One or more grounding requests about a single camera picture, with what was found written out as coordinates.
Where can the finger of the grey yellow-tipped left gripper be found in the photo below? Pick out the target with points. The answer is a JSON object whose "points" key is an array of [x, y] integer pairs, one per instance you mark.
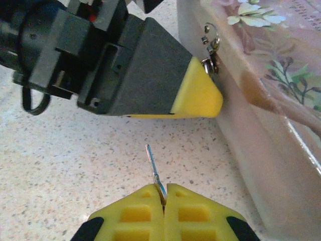
{"points": [[160, 75]]}

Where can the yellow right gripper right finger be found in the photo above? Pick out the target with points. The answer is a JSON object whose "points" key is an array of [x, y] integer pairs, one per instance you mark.
{"points": [[198, 216]]}

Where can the pink floral box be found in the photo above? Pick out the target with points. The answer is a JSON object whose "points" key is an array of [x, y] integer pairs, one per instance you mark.
{"points": [[270, 100]]}

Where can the silver hasp latch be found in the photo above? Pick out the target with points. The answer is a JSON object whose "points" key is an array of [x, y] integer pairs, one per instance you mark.
{"points": [[213, 44]]}

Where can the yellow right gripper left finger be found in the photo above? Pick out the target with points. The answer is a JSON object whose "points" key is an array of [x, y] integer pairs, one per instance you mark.
{"points": [[135, 216]]}

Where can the small silver key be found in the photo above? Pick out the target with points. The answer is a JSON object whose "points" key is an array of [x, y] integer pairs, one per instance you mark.
{"points": [[153, 168]]}

